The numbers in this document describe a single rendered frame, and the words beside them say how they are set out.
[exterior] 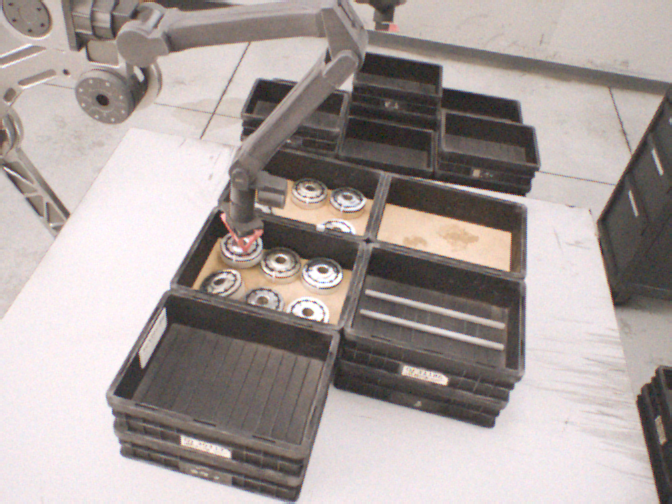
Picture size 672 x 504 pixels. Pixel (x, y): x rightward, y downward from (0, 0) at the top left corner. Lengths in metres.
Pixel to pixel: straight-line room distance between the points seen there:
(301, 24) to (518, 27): 3.46
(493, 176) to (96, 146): 1.96
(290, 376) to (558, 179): 2.55
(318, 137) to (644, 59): 2.76
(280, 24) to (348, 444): 0.91
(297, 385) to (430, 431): 0.35
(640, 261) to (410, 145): 1.07
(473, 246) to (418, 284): 0.24
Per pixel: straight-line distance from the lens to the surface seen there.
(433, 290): 1.67
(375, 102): 2.97
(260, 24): 1.20
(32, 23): 1.36
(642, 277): 2.96
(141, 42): 1.26
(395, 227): 1.81
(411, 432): 1.57
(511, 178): 2.70
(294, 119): 1.30
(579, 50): 4.69
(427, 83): 3.22
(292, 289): 1.60
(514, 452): 1.62
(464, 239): 1.84
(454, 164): 2.63
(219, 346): 1.49
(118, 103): 1.67
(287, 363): 1.47
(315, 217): 1.80
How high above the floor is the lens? 2.02
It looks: 44 degrees down
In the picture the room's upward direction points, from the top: 9 degrees clockwise
